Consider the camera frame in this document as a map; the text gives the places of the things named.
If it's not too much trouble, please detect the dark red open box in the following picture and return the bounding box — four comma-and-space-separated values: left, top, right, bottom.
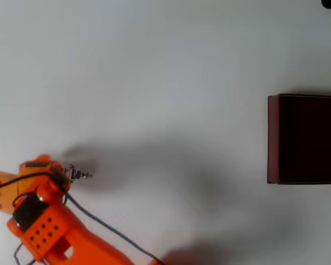
266, 93, 331, 185

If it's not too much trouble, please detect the dark blue camera cable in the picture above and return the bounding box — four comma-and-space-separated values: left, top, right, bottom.
0, 171, 162, 265

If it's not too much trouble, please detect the orange camera mount bracket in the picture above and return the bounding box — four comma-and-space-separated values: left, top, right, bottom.
0, 170, 22, 213

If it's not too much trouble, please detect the thin dark servo wire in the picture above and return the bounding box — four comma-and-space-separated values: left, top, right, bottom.
14, 242, 35, 265

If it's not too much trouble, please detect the small white figurine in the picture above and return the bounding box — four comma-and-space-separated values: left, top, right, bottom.
61, 163, 94, 181

